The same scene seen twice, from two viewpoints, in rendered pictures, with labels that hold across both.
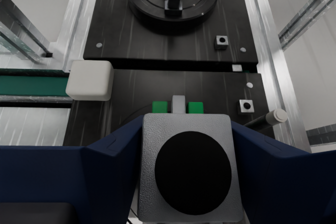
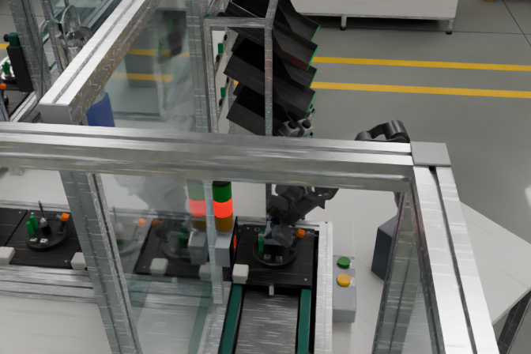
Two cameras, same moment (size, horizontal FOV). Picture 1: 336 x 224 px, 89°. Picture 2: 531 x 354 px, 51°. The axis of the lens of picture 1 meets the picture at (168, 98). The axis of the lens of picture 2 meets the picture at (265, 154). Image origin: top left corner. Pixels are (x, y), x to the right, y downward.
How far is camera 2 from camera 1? 164 cm
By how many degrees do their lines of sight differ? 52
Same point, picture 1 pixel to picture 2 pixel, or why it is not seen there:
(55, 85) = (235, 295)
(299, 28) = not seen: hidden behind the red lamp
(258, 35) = not seen: hidden behind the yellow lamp
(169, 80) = (242, 250)
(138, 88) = (244, 260)
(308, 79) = (235, 212)
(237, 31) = not seen: hidden behind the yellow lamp
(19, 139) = (257, 317)
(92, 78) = (242, 268)
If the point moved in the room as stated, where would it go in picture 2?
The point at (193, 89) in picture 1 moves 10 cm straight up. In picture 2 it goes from (246, 244) to (246, 221)
